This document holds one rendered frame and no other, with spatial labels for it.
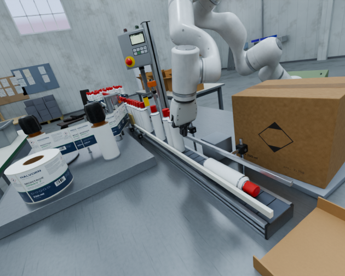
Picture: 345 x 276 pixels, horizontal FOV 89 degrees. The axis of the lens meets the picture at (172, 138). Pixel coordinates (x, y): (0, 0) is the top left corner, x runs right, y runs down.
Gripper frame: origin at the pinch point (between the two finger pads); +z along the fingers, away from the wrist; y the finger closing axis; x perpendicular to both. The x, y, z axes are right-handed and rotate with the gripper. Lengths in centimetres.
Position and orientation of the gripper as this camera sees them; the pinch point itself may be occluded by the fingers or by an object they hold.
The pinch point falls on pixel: (183, 131)
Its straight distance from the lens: 73.0
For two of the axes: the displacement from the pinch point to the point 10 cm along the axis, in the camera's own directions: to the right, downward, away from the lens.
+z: 0.3, 7.5, 6.6
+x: 5.2, 5.5, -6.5
